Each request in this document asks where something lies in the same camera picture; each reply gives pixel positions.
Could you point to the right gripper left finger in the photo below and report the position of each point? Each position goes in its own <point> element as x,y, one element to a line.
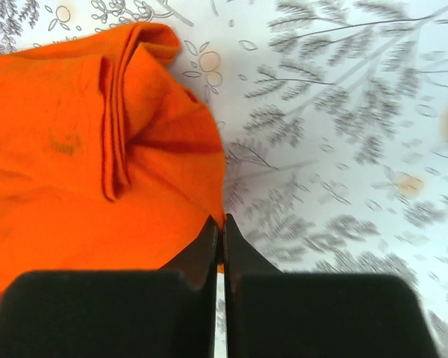
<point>169,312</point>

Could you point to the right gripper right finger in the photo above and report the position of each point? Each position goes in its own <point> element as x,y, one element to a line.
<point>270,313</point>

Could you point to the orange t shirt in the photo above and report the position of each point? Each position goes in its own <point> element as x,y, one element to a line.
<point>106,161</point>

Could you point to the floral table mat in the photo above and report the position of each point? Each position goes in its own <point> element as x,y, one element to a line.
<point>334,116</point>

